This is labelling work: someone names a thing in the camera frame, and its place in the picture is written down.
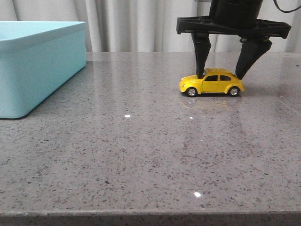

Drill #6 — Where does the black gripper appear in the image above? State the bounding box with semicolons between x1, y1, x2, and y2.
176;0;291;80

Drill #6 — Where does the yellow toy beetle car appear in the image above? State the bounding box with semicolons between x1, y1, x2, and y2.
179;68;245;97

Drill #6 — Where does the grey curtain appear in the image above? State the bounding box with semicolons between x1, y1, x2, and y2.
0;0;301;53

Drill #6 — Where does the black cable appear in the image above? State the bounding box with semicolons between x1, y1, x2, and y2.
272;0;301;13

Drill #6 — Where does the light blue plastic box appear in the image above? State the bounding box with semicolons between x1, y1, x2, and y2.
0;21;86;119

